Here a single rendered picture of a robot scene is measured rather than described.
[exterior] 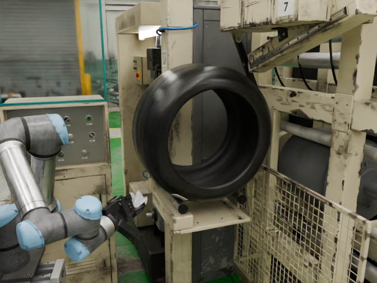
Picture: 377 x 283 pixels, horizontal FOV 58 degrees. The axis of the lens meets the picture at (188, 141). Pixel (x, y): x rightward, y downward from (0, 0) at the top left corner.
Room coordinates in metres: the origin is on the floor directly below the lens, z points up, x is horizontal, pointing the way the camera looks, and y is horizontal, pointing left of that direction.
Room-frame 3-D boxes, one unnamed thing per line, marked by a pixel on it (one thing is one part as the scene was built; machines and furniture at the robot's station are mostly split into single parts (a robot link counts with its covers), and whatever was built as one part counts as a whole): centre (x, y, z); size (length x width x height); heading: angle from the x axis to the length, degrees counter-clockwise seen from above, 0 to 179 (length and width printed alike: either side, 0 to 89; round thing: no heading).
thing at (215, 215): (1.54, -0.05, 0.80); 0.37 x 0.36 x 0.02; 110
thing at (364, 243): (1.44, -0.44, 0.65); 0.90 x 0.02 x 0.70; 20
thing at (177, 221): (1.49, 0.08, 0.83); 0.36 x 0.09 x 0.06; 20
